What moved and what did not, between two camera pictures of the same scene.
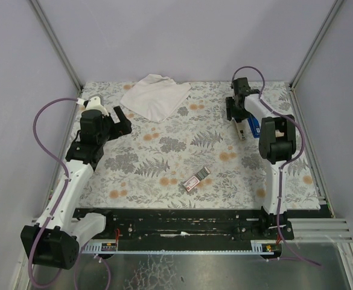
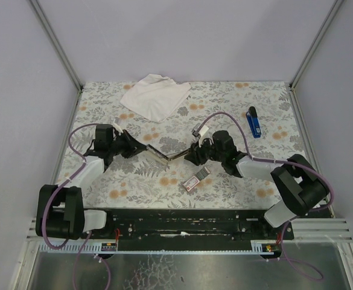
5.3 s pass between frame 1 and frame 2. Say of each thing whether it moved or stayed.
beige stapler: moved
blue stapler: stayed
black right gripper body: moved
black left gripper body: moved
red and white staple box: stayed
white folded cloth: stayed
